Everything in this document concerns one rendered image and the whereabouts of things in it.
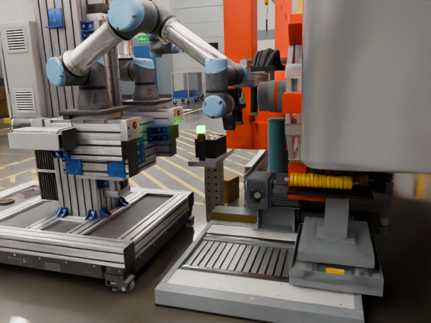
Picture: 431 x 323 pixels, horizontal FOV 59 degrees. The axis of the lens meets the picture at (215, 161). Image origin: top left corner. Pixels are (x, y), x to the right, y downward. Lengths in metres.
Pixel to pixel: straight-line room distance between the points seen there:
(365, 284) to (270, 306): 0.38
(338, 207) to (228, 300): 0.61
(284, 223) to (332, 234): 0.53
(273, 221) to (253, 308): 0.79
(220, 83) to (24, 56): 1.19
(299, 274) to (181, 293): 0.49
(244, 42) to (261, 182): 0.77
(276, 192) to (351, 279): 0.64
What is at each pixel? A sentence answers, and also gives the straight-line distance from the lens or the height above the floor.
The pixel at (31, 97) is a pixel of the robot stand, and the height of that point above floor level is 0.87.
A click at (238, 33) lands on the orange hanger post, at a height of 1.16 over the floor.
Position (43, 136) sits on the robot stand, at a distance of 1.79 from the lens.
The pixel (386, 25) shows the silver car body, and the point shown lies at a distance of 0.69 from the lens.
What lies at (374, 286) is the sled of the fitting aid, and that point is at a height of 0.13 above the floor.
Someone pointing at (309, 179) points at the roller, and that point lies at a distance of 1.63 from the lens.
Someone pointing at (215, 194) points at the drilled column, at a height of 0.19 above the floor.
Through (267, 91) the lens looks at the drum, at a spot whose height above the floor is 0.88.
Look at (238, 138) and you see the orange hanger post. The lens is 2.23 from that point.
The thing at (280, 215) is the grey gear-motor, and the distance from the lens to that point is 2.26.
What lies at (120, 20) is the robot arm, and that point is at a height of 1.14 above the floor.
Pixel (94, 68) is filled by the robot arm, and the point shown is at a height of 0.99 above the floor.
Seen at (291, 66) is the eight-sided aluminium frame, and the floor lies 0.97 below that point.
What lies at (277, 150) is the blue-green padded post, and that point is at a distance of 1.84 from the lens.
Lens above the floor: 0.96
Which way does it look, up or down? 13 degrees down
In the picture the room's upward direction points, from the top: 2 degrees counter-clockwise
